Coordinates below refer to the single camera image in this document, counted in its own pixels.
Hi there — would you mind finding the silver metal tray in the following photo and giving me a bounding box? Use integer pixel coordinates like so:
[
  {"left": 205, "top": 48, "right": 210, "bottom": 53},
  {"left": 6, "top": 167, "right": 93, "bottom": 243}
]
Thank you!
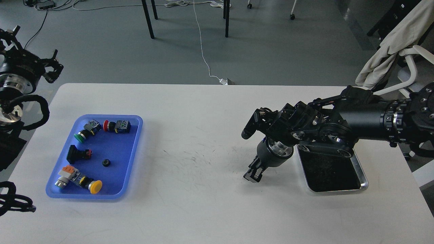
[{"left": 297, "top": 149, "right": 369, "bottom": 196}]

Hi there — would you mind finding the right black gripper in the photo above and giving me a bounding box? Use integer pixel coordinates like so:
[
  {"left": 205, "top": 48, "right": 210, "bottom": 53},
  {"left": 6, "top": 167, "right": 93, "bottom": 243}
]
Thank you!
[{"left": 243, "top": 137, "right": 294, "bottom": 183}]

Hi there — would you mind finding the red push button switch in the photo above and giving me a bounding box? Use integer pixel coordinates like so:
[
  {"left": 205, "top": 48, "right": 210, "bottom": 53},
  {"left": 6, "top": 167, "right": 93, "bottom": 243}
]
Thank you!
[{"left": 102, "top": 120, "right": 131, "bottom": 134}]

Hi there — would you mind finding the black table leg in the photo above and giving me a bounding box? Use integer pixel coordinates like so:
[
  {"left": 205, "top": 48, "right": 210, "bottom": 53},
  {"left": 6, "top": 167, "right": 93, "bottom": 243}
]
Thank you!
[
  {"left": 141, "top": 0, "right": 155, "bottom": 40},
  {"left": 223, "top": 0, "right": 230, "bottom": 38}
]

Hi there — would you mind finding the black floor cable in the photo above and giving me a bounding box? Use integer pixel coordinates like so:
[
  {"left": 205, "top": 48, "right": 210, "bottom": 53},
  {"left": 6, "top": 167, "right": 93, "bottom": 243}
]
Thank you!
[{"left": 21, "top": 0, "right": 75, "bottom": 51}]

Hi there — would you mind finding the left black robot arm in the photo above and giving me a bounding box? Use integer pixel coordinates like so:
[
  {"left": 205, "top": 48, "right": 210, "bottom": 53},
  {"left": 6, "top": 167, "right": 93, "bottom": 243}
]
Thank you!
[{"left": 0, "top": 26, "right": 64, "bottom": 170}]

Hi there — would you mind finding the beige cloth on chair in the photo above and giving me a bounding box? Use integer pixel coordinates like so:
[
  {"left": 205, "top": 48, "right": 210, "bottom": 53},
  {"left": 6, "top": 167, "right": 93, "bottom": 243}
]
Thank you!
[{"left": 355, "top": 0, "right": 434, "bottom": 89}]

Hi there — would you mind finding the white chair frame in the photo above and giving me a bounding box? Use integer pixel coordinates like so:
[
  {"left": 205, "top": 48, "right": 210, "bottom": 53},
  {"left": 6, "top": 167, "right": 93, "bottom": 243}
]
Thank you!
[{"left": 374, "top": 45, "right": 434, "bottom": 98}]

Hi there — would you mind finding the green push button switch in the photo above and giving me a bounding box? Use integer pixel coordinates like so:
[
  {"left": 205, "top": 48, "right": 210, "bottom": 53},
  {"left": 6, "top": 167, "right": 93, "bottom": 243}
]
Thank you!
[{"left": 74, "top": 119, "right": 102, "bottom": 143}]

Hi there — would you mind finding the silver orange push button switch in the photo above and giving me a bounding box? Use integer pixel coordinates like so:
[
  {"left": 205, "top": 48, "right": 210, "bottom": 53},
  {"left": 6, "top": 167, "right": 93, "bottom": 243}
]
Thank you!
[{"left": 54, "top": 165, "right": 80, "bottom": 189}]

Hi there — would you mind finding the blue plastic tray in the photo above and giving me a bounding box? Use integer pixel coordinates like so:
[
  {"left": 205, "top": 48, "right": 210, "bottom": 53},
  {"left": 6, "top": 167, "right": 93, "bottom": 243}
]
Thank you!
[{"left": 45, "top": 114, "right": 143, "bottom": 200}]

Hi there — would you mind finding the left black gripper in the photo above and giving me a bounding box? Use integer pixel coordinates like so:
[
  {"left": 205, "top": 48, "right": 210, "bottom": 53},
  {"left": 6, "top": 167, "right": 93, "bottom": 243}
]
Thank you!
[{"left": 0, "top": 26, "right": 64, "bottom": 95}]

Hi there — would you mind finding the yellow push button switch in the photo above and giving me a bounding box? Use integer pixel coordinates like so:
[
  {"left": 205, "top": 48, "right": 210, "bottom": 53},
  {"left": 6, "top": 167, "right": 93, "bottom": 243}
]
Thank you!
[{"left": 75, "top": 176, "right": 103, "bottom": 194}]

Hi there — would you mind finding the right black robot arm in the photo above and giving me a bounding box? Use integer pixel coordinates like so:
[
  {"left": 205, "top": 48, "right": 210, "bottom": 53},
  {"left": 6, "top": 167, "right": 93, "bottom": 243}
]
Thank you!
[{"left": 241, "top": 82, "right": 434, "bottom": 182}]

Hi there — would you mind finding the white floor cable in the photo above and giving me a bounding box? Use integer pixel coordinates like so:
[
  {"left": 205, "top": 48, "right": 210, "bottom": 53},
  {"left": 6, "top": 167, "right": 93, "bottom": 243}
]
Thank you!
[{"left": 165, "top": 0, "right": 232, "bottom": 85}]

